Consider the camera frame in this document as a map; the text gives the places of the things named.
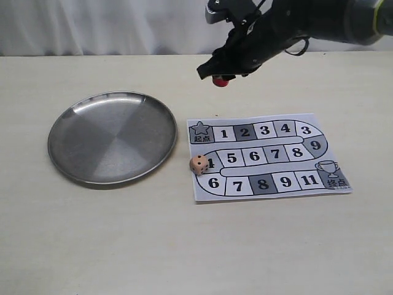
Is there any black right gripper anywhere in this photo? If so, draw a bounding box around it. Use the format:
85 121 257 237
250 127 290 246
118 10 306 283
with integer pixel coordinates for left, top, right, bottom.
196 1 349 81

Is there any red cylinder game piece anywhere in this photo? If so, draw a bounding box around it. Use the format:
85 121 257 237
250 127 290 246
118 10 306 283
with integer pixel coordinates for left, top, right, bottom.
212 77 229 87

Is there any wooden die with black dots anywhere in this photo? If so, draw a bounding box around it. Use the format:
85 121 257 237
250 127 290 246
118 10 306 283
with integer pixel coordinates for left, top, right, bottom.
189 155 209 175

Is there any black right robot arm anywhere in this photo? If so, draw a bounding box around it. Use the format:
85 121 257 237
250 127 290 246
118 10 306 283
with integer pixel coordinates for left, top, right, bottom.
196 0 392 87

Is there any printed paper game board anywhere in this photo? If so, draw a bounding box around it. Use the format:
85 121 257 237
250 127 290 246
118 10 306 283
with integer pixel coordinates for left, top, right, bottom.
187 113 353 202

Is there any round stainless steel plate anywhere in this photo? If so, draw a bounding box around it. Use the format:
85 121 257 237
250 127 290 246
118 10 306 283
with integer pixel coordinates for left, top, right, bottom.
47 91 178 186

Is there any white backdrop curtain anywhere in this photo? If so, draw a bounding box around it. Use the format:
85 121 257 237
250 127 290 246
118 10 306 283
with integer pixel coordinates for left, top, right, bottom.
0 0 393 57

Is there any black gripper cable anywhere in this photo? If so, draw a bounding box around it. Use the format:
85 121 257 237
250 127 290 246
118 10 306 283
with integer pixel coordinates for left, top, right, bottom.
284 36 309 57

